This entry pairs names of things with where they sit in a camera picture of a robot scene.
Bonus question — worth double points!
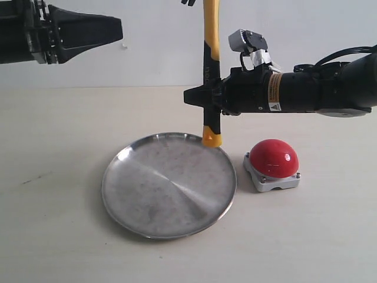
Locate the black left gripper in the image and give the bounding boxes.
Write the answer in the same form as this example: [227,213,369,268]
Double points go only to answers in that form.
[25,1,123,64]

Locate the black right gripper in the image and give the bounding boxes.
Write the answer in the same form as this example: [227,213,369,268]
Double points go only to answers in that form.
[183,65,283,116]

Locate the black yellow handled tool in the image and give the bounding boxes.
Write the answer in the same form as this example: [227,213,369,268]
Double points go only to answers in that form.
[202,0,222,148]

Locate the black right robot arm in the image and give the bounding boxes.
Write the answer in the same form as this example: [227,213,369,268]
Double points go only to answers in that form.
[183,46,376,117]

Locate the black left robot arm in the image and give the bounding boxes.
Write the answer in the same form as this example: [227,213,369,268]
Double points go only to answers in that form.
[1,1,123,64]

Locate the red dome push button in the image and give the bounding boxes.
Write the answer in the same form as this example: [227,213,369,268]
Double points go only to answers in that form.
[243,139,301,192]

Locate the round silver metal plate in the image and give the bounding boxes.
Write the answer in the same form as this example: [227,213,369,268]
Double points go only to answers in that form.
[101,132,238,241]

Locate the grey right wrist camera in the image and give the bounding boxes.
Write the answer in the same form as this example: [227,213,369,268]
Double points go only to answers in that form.
[228,29,272,68]

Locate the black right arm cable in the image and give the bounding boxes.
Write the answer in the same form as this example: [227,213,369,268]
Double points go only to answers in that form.
[293,44,377,73]

